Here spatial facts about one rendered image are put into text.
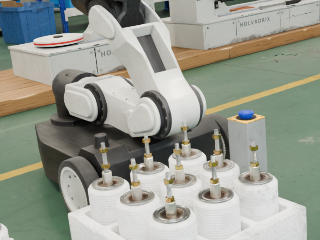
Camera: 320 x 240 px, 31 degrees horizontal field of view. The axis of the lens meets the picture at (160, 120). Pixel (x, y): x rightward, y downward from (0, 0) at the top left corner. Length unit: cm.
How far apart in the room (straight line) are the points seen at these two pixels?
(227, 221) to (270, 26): 322
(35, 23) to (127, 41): 412
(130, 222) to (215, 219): 18
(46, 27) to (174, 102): 428
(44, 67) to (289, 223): 227
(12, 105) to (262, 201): 206
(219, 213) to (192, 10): 286
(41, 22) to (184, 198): 464
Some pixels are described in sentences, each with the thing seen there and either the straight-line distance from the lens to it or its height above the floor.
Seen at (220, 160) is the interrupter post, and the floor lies 27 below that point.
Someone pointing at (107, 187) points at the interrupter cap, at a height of 25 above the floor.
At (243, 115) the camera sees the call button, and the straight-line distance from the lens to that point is 148.
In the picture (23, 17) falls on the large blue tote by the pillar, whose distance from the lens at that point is 568.
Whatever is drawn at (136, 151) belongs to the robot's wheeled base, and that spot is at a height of 19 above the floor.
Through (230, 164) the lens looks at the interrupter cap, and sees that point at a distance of 135.
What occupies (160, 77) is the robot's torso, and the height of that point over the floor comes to 40.
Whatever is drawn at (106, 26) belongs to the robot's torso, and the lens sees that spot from 171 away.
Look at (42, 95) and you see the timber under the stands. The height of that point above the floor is 6.
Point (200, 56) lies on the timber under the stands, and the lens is 376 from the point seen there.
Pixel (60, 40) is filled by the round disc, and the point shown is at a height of 31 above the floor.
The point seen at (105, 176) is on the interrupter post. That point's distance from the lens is 130.
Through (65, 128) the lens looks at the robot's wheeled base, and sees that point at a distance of 209.
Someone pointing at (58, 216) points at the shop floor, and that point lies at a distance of 180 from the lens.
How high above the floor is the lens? 75
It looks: 16 degrees down
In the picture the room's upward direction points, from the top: 6 degrees counter-clockwise
